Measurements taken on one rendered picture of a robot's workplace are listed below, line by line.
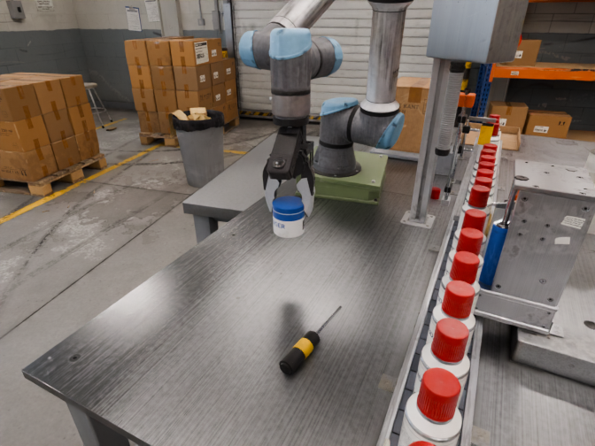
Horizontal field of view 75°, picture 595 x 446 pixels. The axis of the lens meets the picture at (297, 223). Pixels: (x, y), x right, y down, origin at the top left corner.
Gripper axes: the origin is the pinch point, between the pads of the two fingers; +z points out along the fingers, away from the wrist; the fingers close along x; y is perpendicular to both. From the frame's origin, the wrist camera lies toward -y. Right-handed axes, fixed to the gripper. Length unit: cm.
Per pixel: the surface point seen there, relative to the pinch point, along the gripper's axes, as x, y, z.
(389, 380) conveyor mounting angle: -25.1, -24.3, 16.6
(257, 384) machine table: -4.1, -31.0, 16.9
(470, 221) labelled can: -34.4, -9.6, -7.5
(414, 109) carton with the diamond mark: -23, 98, -3
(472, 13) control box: -32, 25, -38
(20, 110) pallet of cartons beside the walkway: 275, 166, 28
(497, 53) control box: -38, 23, -30
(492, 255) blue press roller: -39.5, -7.4, -0.6
